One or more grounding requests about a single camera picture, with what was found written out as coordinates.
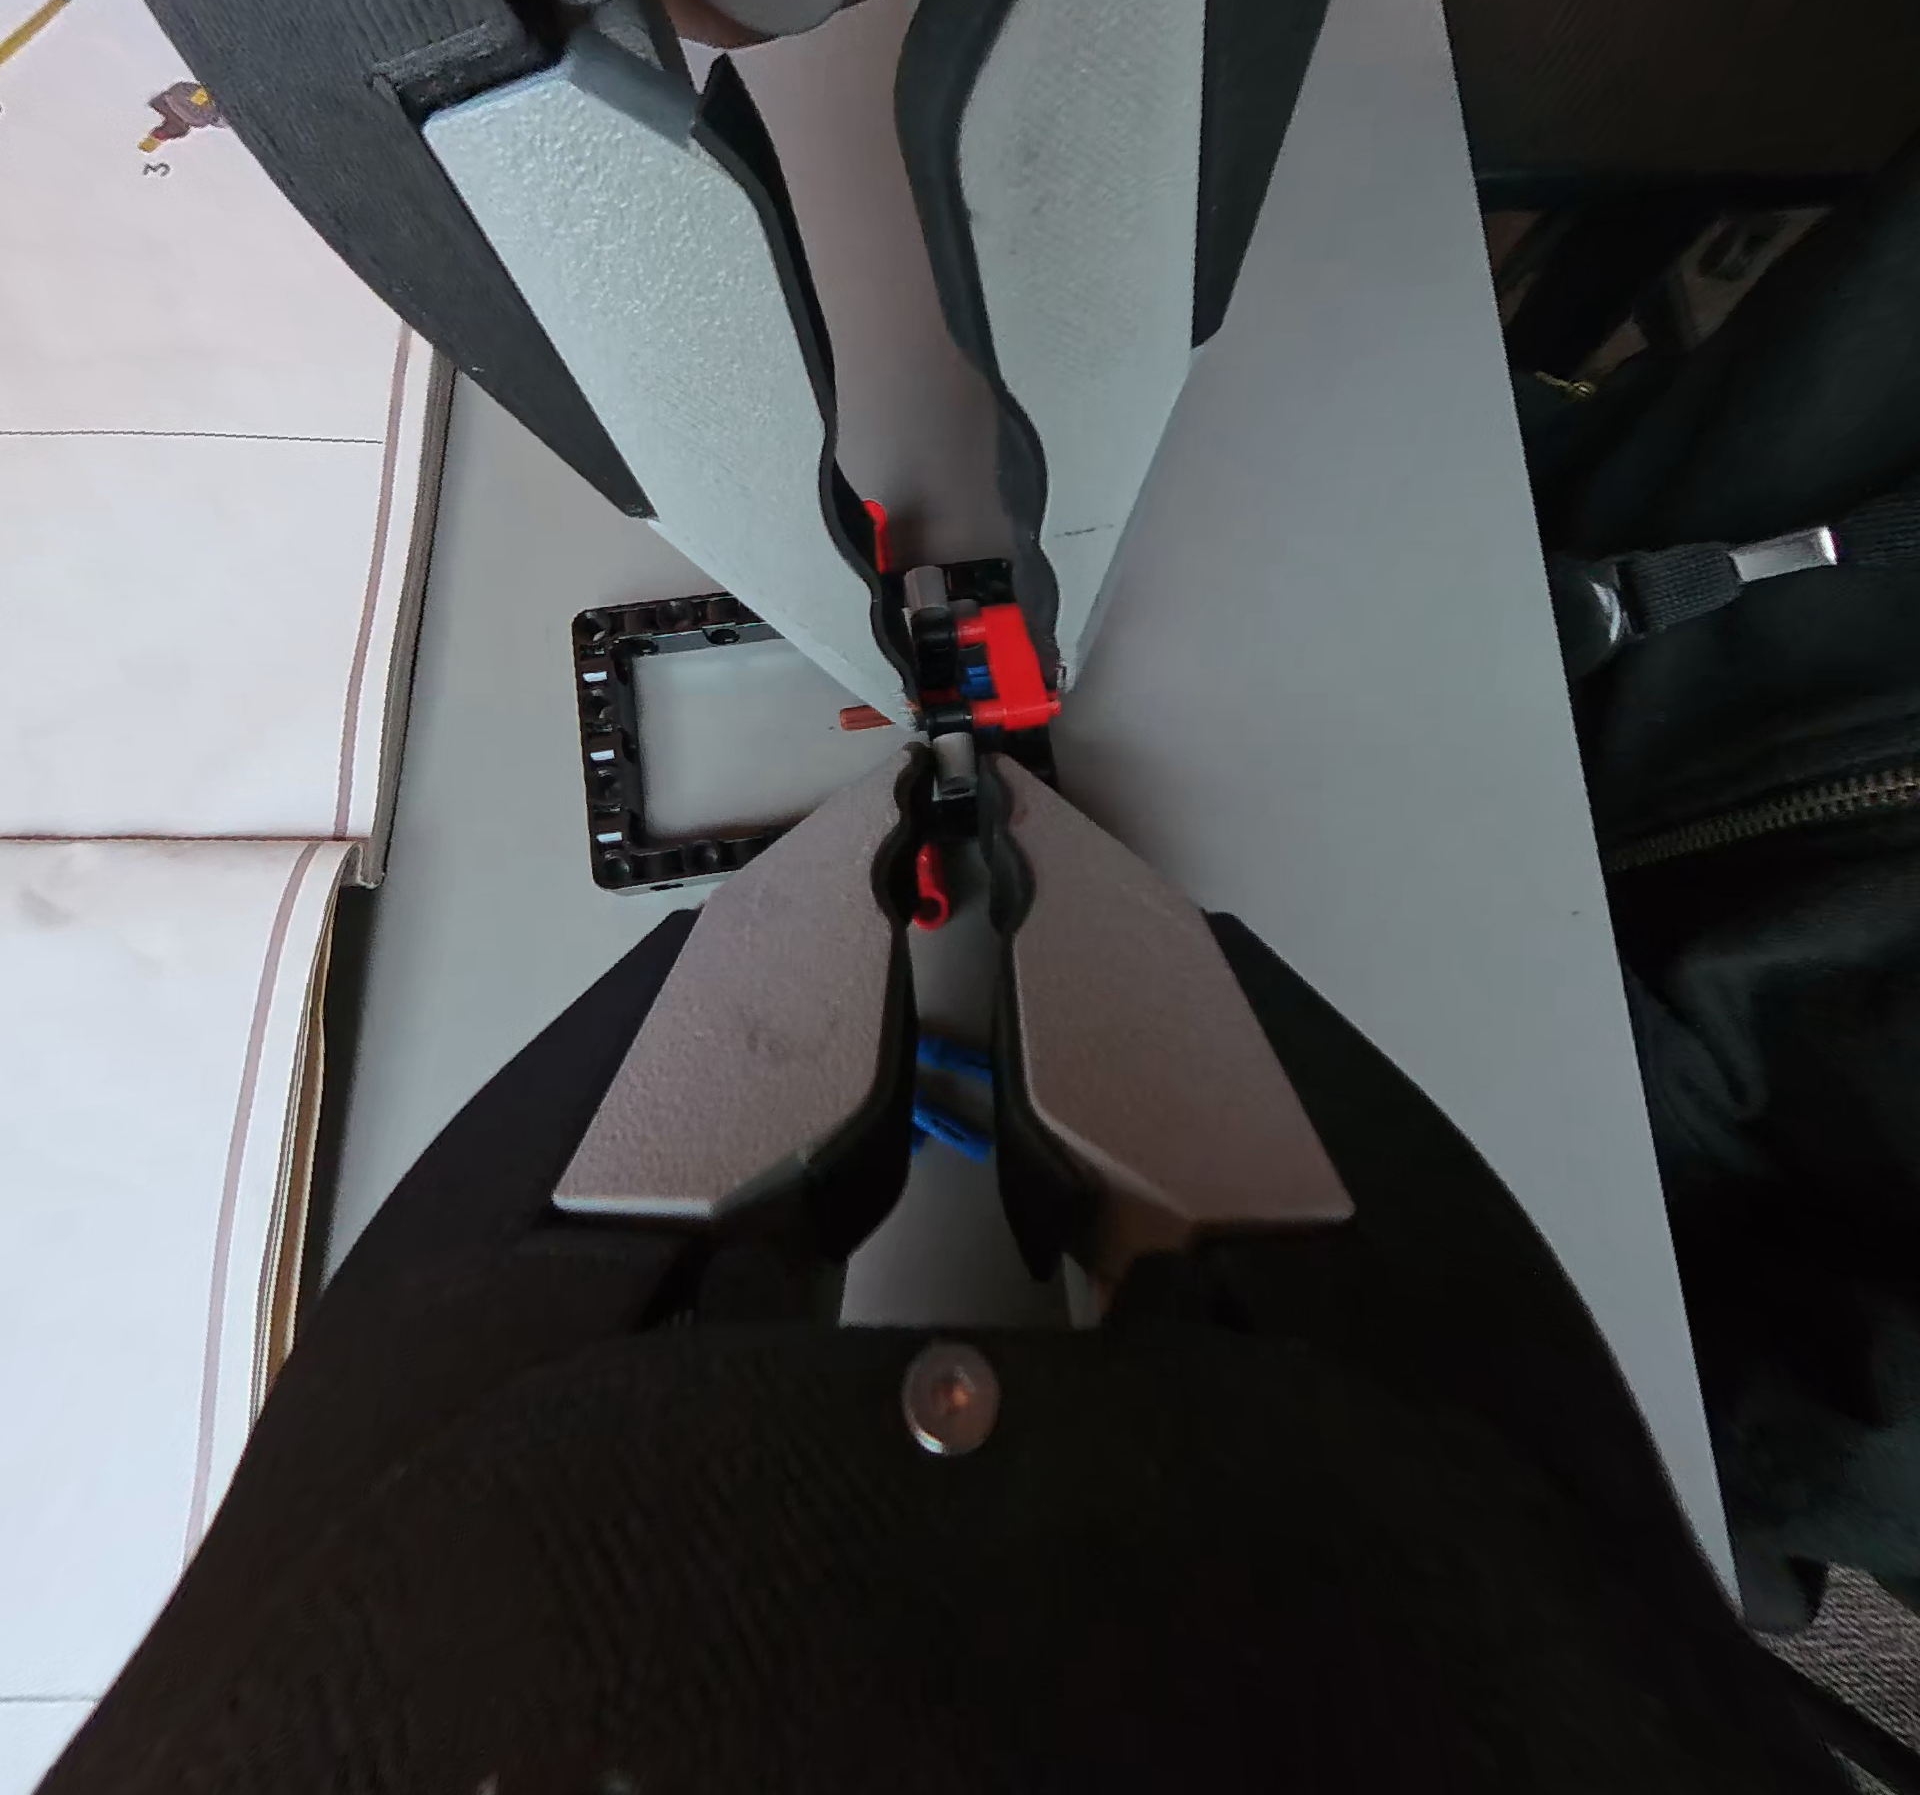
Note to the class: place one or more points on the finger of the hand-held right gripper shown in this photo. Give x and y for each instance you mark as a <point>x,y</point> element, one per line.
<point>1095,177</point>
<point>647,294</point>

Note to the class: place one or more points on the white lego instruction booklet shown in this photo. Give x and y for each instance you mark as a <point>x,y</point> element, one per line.
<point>151,596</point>

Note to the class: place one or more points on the blue lego pin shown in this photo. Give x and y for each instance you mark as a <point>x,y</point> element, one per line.
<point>948,1133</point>
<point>954,1056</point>

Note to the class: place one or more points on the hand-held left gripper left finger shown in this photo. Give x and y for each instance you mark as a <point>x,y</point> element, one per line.
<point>752,1045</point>

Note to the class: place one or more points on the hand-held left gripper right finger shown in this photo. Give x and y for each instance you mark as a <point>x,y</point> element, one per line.
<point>1156,1061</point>

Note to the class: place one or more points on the black lego frame assembly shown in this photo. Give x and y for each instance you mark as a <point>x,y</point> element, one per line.
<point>605,775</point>

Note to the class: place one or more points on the black zip jacket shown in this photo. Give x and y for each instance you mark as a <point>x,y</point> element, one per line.
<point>1769,1001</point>

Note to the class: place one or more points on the red lego beam piece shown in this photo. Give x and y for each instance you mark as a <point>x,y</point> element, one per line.
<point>1022,663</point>

